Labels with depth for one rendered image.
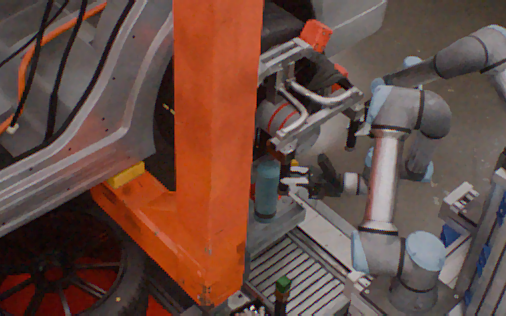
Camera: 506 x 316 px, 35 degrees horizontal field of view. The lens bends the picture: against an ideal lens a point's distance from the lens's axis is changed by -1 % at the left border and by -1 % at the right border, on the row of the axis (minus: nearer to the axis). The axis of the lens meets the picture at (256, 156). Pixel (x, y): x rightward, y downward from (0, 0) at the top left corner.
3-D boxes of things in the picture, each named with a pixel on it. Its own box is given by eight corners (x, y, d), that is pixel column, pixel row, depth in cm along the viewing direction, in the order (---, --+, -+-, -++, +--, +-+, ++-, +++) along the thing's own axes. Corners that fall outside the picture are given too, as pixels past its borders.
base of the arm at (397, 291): (446, 296, 242) (454, 275, 235) (415, 324, 234) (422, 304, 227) (408, 265, 249) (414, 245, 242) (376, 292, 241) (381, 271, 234)
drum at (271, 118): (279, 114, 302) (282, 85, 292) (320, 145, 291) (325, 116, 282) (252, 131, 295) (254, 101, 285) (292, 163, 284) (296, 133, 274)
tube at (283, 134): (279, 90, 281) (281, 66, 274) (319, 119, 271) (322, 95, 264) (241, 111, 272) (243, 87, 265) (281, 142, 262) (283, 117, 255)
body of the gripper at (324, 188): (306, 199, 275) (341, 201, 275) (308, 181, 269) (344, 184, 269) (306, 183, 280) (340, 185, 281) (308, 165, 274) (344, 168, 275)
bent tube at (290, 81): (319, 68, 291) (322, 45, 284) (358, 96, 282) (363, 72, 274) (284, 88, 282) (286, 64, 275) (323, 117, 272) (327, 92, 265)
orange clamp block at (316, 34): (306, 43, 289) (318, 21, 287) (322, 53, 286) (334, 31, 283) (296, 40, 284) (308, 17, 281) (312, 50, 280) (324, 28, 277)
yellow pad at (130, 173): (123, 151, 297) (122, 142, 294) (146, 172, 291) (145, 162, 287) (92, 168, 290) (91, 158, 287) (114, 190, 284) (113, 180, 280)
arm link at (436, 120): (464, 87, 228) (429, 161, 272) (425, 82, 229) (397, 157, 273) (462, 123, 223) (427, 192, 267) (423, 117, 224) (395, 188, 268)
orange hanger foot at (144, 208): (125, 177, 310) (120, 109, 286) (214, 260, 284) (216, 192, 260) (89, 197, 302) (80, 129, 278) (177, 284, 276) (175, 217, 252)
